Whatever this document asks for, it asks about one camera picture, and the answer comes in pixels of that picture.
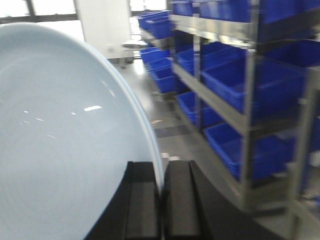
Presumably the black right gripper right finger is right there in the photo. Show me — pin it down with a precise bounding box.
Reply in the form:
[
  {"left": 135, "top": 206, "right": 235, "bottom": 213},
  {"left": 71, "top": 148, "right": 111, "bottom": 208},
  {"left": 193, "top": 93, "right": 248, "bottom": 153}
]
[{"left": 164, "top": 160, "right": 282, "bottom": 240}]

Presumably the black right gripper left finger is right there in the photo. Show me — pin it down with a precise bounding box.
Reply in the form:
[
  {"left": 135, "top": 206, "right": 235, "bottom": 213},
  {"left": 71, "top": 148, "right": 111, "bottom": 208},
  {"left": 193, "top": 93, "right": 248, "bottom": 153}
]
[{"left": 85, "top": 161, "right": 160, "bottom": 240}]

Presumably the light blue plate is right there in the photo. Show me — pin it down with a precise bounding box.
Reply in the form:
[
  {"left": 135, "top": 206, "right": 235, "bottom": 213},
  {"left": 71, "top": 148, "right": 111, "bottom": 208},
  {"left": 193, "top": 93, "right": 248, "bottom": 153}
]
[{"left": 0, "top": 22, "right": 164, "bottom": 240}]

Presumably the steel multi-tier bin rack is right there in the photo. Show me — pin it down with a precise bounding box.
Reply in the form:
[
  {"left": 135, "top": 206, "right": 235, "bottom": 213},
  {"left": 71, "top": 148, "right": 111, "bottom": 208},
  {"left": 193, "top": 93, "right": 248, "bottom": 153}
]
[{"left": 170, "top": 0, "right": 320, "bottom": 240}]

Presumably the far steel bin rack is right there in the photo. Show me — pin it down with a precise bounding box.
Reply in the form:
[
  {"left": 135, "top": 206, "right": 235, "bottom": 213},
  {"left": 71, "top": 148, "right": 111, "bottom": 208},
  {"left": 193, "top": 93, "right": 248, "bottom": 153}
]
[{"left": 136, "top": 10, "right": 187, "bottom": 95}]

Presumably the white pillar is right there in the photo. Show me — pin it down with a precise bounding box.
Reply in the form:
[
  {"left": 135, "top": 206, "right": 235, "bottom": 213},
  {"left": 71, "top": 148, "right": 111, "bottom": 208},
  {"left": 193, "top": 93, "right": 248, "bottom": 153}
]
[{"left": 75, "top": 0, "right": 130, "bottom": 60}]

